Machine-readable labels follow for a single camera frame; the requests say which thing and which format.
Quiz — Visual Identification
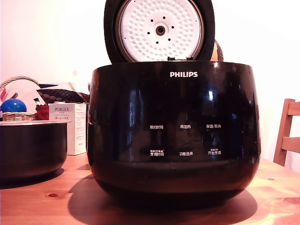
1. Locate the metallic pot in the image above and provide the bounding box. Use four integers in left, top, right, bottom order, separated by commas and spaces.
0, 120, 72, 181

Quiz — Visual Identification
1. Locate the black Philips rice cooker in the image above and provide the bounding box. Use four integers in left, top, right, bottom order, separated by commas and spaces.
87, 61, 262, 200

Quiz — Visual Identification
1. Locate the black rice cooker lid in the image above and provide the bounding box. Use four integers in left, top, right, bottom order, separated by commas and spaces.
104, 0, 216, 63

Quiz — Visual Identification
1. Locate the red black patterned cloth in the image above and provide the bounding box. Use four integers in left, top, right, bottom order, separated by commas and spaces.
37, 88, 90, 104

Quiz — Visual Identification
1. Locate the white Porlex box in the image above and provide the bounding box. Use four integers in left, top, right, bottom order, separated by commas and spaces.
48, 103, 88, 156

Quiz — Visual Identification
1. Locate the red knitted item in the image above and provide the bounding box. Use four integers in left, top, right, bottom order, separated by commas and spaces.
34, 104, 50, 121

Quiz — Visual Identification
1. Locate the white plastic bag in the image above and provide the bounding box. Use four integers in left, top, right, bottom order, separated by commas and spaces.
4, 82, 45, 111

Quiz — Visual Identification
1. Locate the wicker basket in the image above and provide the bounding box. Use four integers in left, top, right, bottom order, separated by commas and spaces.
0, 75, 41, 122

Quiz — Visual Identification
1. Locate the blue ball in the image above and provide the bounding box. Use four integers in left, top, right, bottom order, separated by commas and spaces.
0, 98, 28, 113

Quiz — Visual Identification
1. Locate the wooden chair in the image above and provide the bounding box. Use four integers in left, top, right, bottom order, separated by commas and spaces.
273, 98, 300, 167

